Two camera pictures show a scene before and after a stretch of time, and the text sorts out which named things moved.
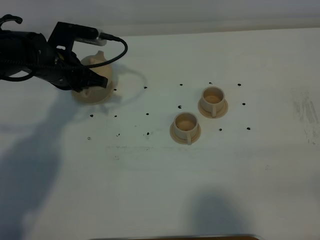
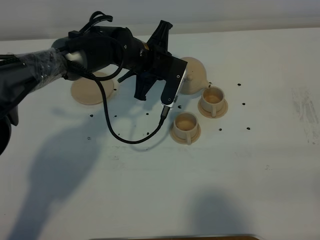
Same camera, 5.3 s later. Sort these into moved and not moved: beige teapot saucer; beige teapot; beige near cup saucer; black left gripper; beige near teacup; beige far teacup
Moved: black left gripper; beige teapot
Not moved: beige teapot saucer; beige far teacup; beige near teacup; beige near cup saucer
